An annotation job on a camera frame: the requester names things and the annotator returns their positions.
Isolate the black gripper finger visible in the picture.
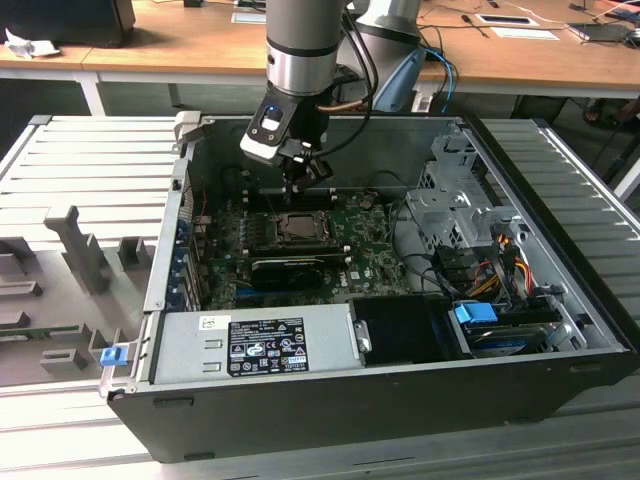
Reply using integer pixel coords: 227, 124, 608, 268
304, 149, 335, 192
283, 148, 303, 207

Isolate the metal socket cover frame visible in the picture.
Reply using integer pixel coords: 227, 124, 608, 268
277, 210, 332, 242

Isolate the CPU socket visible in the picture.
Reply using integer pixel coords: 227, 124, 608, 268
272, 208, 335, 245

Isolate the black graphics card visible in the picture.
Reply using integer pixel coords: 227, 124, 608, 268
248, 255, 325, 292

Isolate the pale blue teach pendant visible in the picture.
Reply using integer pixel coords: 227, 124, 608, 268
372, 47, 427, 114

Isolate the green motherboard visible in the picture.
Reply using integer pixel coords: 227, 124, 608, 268
199, 187, 416, 309

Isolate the grey plastic case latch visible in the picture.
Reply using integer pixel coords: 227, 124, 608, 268
173, 110, 202, 147

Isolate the silver metal drive cage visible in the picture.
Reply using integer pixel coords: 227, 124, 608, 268
404, 122, 531, 261

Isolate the long wooden desk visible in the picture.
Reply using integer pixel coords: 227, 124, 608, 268
0, 0, 640, 119

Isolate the black plastic shroud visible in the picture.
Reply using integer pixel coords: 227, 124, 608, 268
346, 293, 454, 365

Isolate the silver power supply box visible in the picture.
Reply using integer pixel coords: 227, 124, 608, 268
152, 303, 362, 385

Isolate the hard disk in blue carrier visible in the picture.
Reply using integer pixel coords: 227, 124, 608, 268
449, 301, 559, 359

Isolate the white paper sheet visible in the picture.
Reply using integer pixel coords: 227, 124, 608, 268
489, 26, 562, 42

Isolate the open black PC case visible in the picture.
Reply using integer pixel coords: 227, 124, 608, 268
102, 112, 640, 464

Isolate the blue plastic latch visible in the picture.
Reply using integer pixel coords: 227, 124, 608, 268
99, 347, 126, 370

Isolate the grey parts rack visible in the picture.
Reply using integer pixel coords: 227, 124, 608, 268
0, 203, 159, 389

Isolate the large black box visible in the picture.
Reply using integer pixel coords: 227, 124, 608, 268
0, 0, 137, 49

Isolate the crumpled white paper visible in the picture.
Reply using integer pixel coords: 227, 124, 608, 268
3, 27, 62, 60

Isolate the green RAM stick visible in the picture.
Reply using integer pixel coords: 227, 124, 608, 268
0, 324, 84, 344

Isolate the dark closed notebook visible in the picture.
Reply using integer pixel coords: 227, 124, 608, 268
564, 22, 634, 45

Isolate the copper coloured cable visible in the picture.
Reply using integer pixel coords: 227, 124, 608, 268
317, 97, 372, 115

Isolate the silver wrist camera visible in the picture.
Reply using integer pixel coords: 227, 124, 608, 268
238, 102, 292, 167

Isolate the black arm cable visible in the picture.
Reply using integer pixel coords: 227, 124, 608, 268
319, 24, 377, 155

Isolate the thin red wire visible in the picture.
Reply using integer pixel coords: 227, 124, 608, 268
192, 188, 214, 236

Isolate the blue cable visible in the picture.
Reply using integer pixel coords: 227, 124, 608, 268
432, 47, 460, 116

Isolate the coloured power wire bundle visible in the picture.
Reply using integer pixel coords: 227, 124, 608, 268
467, 234, 534, 301

